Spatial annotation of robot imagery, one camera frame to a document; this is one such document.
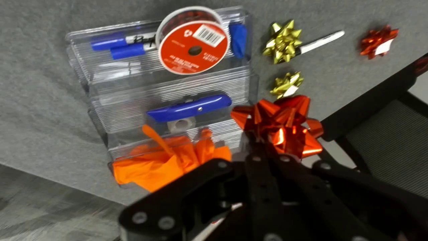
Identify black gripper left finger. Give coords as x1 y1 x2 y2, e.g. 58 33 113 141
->
119 144 287 241

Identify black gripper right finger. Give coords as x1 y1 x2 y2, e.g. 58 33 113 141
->
268 149 428 241

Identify clear right tray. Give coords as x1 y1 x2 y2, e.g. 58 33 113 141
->
67 21 259 160

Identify red ribbon spool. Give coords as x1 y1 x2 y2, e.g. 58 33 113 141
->
156 5 230 74

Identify orange tissue paper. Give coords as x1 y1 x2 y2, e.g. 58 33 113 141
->
113 124 233 192

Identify gold gift bow small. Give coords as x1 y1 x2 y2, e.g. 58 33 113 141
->
271 72 304 98

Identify grey table cloth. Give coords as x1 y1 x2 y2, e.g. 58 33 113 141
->
0 0 428 203

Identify gold gift bow large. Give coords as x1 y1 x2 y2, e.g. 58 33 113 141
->
263 19 303 64

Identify white marker pen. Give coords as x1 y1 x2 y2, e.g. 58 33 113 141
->
300 29 345 54

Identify small red gift bow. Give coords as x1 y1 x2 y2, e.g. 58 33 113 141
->
360 25 399 58

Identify blue cloth piece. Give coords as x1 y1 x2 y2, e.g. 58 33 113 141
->
229 21 248 58

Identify blue marker pen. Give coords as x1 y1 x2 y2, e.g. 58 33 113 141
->
91 32 156 50
110 44 146 60

